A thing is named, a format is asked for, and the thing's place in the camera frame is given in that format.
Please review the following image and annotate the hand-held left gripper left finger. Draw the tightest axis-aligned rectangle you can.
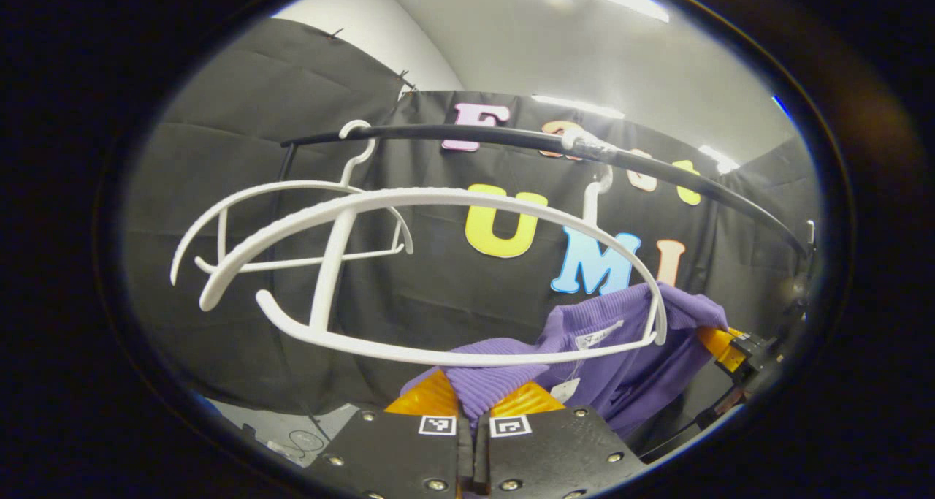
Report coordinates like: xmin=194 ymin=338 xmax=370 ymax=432
xmin=305 ymin=369 xmax=474 ymax=499

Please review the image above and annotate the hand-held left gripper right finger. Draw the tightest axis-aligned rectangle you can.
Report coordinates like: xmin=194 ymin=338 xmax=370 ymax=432
xmin=473 ymin=380 xmax=649 ymax=499

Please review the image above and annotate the purple knit cardigan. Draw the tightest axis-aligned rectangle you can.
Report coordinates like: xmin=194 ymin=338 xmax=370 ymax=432
xmin=400 ymin=281 xmax=730 ymax=441

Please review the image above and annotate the white plastic clothes hanger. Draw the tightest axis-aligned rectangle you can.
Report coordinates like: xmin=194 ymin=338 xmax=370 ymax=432
xmin=197 ymin=164 xmax=669 ymax=368
xmin=169 ymin=119 xmax=415 ymax=286

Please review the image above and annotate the black metal clothes rack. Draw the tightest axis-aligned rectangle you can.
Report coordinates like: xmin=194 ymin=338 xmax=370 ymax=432
xmin=274 ymin=123 xmax=812 ymax=259

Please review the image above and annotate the black backdrop cloth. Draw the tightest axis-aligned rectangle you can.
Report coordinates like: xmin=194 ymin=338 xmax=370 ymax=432
xmin=121 ymin=18 xmax=823 ymax=441

